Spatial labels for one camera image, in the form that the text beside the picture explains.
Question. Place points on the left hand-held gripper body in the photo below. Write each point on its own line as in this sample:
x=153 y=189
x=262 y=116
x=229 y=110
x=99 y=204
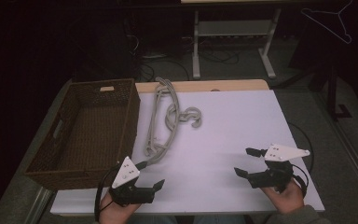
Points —
x=126 y=174

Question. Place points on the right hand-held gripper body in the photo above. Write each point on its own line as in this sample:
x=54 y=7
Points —
x=276 y=177

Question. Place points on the brown wicker basket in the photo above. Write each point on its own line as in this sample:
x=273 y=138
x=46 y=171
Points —
x=90 y=130

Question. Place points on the person's right hand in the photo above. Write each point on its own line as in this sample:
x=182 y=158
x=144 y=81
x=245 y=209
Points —
x=287 y=199

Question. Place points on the person's left hand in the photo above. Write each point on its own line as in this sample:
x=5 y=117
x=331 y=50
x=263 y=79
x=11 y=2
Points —
x=115 y=213

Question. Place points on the white board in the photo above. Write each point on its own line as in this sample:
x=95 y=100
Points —
x=214 y=130

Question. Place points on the light wooden board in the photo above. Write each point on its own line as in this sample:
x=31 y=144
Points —
x=223 y=85

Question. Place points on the black metal stand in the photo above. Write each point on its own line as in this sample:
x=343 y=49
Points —
x=332 y=93

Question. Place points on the white metal desk frame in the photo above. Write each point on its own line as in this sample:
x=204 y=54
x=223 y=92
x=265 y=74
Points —
x=233 y=28

